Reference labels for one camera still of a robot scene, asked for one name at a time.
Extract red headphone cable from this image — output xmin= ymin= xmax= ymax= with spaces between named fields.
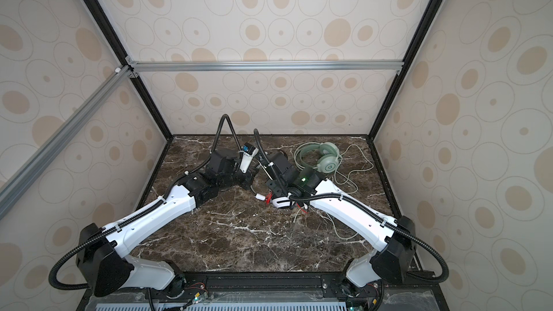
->
xmin=264 ymin=191 xmax=308 ymax=215

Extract mint green headphones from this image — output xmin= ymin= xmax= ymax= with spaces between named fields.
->
xmin=293 ymin=142 xmax=342 ymax=174

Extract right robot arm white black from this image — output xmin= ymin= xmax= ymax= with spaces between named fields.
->
xmin=253 ymin=130 xmax=449 ymax=288

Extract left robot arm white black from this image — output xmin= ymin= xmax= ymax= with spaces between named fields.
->
xmin=48 ymin=126 xmax=259 ymax=297

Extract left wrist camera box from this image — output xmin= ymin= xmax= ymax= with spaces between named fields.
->
xmin=240 ymin=143 xmax=259 ymax=174

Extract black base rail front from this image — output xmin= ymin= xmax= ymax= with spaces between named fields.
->
xmin=76 ymin=271 xmax=437 ymax=311

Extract silver aluminium rail back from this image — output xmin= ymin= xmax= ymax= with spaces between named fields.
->
xmin=126 ymin=60 xmax=404 ymax=72

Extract silver aluminium rail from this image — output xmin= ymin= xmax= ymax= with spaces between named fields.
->
xmin=126 ymin=60 xmax=404 ymax=72
xmin=1 ymin=66 xmax=130 ymax=217

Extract silver aluminium rail left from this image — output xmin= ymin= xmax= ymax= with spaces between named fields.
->
xmin=1 ymin=66 xmax=130 ymax=217

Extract black corner frame post right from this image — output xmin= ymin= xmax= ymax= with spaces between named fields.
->
xmin=367 ymin=0 xmax=444 ymax=143

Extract black corner frame post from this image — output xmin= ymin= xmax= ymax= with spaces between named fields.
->
xmin=367 ymin=0 xmax=444 ymax=143
xmin=83 ymin=0 xmax=173 ymax=141

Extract black corner frame post left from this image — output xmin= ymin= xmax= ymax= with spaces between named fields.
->
xmin=83 ymin=0 xmax=173 ymax=141

